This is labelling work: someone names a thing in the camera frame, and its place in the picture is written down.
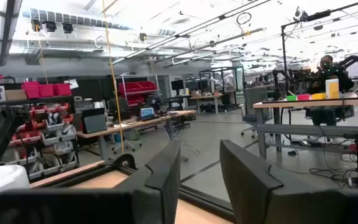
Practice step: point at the long wooden desk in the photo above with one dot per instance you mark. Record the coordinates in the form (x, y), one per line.
(135, 124)

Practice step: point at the grey office chair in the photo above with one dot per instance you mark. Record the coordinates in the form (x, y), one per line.
(129, 137)
(255, 99)

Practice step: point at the black shelf rack with bins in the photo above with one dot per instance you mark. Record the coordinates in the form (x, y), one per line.
(26, 102)

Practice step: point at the black workstation frame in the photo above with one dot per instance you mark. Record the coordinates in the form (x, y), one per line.
(284, 56)

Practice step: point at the wooden workstation table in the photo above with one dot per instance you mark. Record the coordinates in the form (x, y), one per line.
(306, 104)

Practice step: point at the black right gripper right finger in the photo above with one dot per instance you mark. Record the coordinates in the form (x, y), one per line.
(259, 199)

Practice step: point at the black framed glass enclosure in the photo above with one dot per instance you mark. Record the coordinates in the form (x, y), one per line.
(221, 67)

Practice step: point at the open laptop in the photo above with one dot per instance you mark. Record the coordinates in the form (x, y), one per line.
(147, 112)

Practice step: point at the brown cardboard box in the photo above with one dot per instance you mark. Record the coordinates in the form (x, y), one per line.
(15, 94)

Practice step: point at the green small bin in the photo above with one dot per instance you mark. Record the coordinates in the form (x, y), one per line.
(291, 98)

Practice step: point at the rack of red bins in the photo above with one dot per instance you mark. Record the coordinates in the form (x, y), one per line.
(138, 88)

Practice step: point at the yellow white box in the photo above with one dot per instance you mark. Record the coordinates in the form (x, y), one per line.
(332, 88)

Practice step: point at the red storage bin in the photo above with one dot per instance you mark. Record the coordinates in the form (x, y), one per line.
(46, 90)
(62, 89)
(30, 90)

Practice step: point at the black overhead camera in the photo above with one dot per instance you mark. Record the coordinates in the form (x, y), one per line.
(317, 15)

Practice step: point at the black background robot arm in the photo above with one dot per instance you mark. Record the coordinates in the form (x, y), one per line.
(357, 67)
(280, 77)

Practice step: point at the red small bin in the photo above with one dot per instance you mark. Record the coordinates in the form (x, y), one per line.
(303, 97)

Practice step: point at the black desk monitor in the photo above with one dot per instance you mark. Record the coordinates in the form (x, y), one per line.
(94, 123)

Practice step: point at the small black monitor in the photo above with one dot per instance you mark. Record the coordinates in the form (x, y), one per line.
(177, 85)

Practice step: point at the yellow small bin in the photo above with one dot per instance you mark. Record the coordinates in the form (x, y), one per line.
(318, 96)

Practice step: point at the white disinfecting wipes canister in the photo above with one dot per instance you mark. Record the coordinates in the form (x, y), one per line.
(2, 179)

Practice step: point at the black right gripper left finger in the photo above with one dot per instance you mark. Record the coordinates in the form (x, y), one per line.
(154, 193)

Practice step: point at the small wooden table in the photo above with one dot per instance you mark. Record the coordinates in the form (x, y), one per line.
(207, 97)

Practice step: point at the person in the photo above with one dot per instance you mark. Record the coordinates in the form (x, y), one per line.
(322, 81)

